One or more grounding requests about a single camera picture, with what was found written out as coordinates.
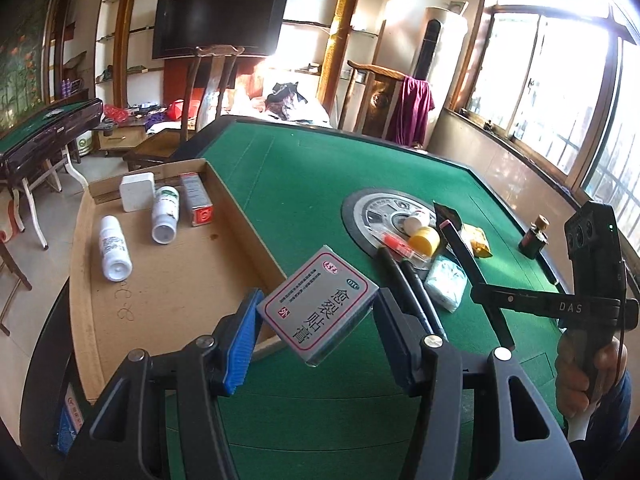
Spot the white plastic bottle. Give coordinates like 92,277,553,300
99,216,132,283

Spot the white standing air conditioner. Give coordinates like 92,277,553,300
411,6,469,148

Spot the blue white booklet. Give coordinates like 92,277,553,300
55,384,84,456

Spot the round mahjong table control panel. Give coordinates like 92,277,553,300
341,188,436,257

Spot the red pen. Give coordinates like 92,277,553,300
373,231,431,268

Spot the maroon cloth on chair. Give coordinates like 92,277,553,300
387,77,435,148

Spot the small white cup jar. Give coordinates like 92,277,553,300
402,212,430,237

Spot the person's right hand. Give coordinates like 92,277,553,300
554,330,628,419

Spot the yellow snack packet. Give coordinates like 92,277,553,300
460,223,492,258

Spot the shallow cardboard tray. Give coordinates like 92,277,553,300
70,159,285,402

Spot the white green-label bottle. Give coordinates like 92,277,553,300
151,185,180,245

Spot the white square box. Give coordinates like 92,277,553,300
119,172,155,212

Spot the black foil sachet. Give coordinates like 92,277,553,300
433,202,463,232

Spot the black television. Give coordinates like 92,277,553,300
152,0,288,58

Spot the yellow round jar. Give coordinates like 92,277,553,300
408,226,440,258

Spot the wooden chair left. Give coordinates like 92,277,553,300
122,44,244,170

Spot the wooden chair right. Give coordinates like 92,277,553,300
337,60,408,140

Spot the silver red tall box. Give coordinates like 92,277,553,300
180,172,214,226

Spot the white tissue packet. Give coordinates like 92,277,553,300
424,256,468,313

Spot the dark perfume bottle gold cap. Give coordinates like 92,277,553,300
518,214,549,259

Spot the wooden chair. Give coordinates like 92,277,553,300
337,60,408,140
122,44,244,170

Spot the white red medicine box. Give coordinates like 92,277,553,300
258,245,378,367

